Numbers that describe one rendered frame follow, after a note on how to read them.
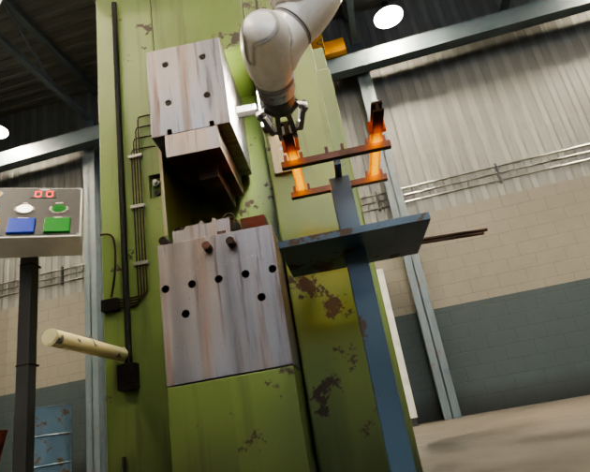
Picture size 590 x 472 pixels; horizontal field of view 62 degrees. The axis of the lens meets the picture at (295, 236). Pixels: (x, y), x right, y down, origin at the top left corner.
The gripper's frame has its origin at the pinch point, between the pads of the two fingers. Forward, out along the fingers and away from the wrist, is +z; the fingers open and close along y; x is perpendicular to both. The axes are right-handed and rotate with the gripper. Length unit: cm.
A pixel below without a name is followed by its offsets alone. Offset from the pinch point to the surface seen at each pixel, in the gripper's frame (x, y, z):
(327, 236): -27.3, 5.0, 6.8
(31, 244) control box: -8, -84, 18
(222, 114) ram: 38, -24, 37
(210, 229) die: -6.1, -32.9, 37.1
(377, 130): -1.6, 23.9, 3.2
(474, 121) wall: 335, 285, 606
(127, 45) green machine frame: 94, -64, 51
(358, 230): -27.4, 13.2, 6.8
